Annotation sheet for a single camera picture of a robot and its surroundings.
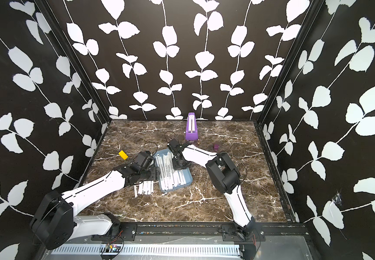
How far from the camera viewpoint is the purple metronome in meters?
1.01

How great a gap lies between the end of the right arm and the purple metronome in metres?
0.23

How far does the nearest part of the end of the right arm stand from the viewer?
72 centimetres
